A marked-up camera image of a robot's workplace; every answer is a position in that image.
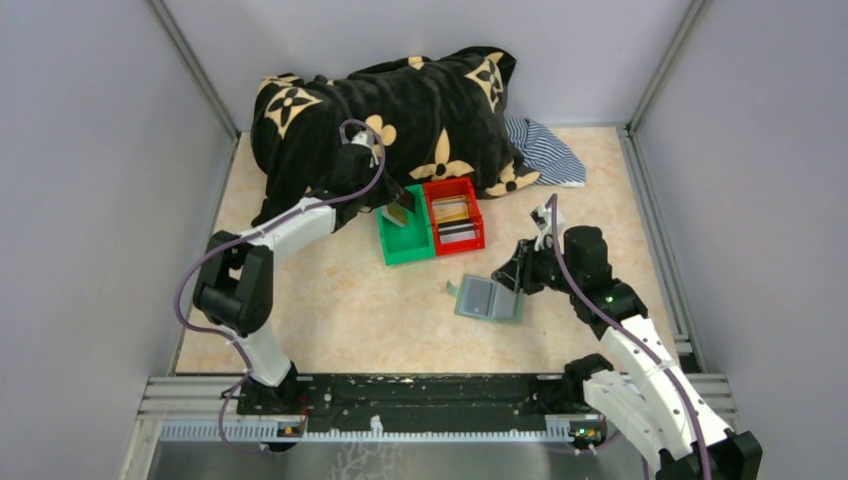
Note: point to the cards in red bin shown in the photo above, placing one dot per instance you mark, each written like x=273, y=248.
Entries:
x=453, y=219

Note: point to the red plastic bin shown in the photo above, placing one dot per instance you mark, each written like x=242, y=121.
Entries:
x=452, y=187

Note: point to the card in green bin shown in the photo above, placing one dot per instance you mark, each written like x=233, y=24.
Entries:
x=396, y=214

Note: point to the sage green card holder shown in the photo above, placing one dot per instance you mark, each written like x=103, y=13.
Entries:
x=507, y=307

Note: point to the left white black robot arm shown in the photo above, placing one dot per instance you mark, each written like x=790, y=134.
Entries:
x=235, y=283

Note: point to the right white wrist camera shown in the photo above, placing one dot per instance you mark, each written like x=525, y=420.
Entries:
x=546, y=221

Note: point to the blue striped cloth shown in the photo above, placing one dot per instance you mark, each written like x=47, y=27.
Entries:
x=546, y=153

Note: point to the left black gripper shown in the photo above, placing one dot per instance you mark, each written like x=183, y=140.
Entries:
x=391, y=192

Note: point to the green plastic bin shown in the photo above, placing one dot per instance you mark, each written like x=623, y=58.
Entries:
x=413, y=242

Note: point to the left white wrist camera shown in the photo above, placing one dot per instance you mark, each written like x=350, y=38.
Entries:
x=367, y=139

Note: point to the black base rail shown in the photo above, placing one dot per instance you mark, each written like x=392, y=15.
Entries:
x=429, y=404

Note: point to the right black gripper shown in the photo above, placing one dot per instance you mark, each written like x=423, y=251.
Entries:
x=518, y=272

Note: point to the black floral blanket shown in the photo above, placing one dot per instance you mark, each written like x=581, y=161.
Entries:
x=436, y=118

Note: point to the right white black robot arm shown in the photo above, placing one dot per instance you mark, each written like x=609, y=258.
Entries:
x=652, y=402

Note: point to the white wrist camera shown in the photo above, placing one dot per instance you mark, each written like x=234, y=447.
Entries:
x=546, y=221
x=367, y=139

